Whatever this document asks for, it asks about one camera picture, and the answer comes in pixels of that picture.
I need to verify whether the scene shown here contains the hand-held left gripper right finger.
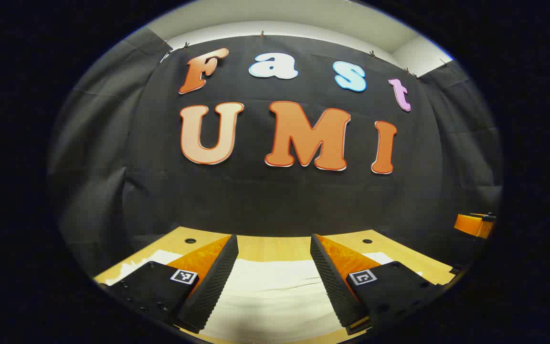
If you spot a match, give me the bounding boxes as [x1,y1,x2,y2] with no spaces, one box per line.
[309,234,450,336]

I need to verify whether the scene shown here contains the white jeans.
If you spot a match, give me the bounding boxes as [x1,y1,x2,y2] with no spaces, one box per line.
[106,249,426,342]

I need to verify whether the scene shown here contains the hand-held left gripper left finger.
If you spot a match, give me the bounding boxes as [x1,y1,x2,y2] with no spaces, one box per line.
[96,234,240,334]

